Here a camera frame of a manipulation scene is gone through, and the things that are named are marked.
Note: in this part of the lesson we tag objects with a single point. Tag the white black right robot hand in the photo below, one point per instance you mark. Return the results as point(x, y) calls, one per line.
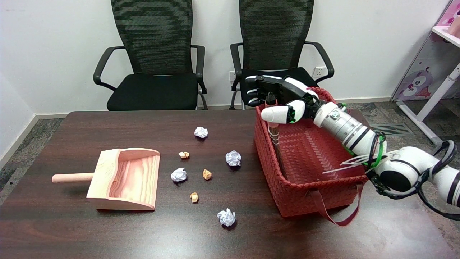
point(287, 91)

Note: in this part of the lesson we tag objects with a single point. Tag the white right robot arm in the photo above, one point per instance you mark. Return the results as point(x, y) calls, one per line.
point(345, 127)

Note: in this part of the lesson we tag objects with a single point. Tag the black mesh office chair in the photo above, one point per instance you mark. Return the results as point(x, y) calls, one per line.
point(273, 36)
point(154, 90)

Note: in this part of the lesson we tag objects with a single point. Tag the white crumpled paper ball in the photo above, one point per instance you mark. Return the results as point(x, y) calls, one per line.
point(178, 175)
point(201, 132)
point(226, 217)
point(233, 158)

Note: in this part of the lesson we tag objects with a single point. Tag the floor vent grille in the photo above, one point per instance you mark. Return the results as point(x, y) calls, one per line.
point(395, 128)

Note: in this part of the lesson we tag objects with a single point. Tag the tan crumpled paper scrap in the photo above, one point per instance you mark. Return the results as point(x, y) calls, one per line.
point(194, 197)
point(206, 174)
point(184, 154)

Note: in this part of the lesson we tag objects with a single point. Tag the white shelf board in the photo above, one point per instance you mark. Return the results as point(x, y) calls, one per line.
point(445, 34)

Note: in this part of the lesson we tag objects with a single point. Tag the pink cup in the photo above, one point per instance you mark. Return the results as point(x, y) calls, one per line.
point(455, 27)

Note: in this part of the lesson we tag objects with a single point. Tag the white wall power outlet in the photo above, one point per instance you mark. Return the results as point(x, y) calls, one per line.
point(232, 76)
point(319, 72)

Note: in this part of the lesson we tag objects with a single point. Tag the white metal desk frame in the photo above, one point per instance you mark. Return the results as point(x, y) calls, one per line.
point(429, 104)

